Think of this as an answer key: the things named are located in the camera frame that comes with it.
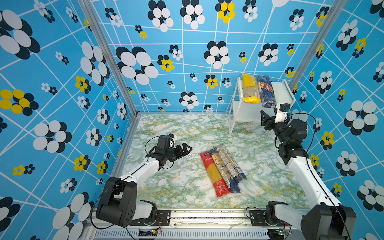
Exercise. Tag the dark blue clear spaghetti bag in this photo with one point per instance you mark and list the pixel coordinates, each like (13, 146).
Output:
(227, 171)

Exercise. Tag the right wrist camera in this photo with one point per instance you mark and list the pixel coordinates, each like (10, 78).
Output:
(281, 116)

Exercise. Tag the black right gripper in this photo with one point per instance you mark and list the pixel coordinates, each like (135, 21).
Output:
(269, 122)

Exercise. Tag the blue Barilla spaghetti bag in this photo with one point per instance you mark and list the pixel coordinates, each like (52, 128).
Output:
(266, 90)

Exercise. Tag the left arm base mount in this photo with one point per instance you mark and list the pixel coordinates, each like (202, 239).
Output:
(162, 218)

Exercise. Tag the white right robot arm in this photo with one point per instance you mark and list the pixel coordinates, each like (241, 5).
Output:
(328, 218)

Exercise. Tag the aluminium corner post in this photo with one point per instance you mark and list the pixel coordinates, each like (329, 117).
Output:
(91, 16)
(320, 36)

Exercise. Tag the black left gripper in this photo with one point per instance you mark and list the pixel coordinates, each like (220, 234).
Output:
(179, 153)

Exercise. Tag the red spaghetti bag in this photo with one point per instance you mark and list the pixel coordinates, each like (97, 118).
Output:
(215, 176)

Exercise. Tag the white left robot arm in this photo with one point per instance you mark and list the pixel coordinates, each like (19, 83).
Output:
(118, 204)

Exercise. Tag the left aluminium corner post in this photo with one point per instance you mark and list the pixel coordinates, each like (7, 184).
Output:
(91, 16)

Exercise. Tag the right aluminium corner post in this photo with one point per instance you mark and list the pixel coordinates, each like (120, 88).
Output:
(320, 36)

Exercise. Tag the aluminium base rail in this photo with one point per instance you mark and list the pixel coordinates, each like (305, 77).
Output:
(195, 224)

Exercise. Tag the white two-tier shelf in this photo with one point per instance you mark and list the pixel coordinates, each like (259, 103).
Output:
(239, 111)

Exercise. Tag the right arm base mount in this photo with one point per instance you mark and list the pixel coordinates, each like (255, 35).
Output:
(258, 219)

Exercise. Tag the clear striped spaghetti bag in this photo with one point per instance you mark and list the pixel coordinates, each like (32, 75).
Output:
(230, 162)

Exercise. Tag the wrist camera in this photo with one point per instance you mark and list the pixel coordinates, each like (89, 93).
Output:
(166, 142)
(281, 116)

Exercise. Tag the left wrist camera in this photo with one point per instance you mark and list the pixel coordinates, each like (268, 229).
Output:
(166, 142)

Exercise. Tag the yellow spaghetti bag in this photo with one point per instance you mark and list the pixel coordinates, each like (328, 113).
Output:
(250, 89)

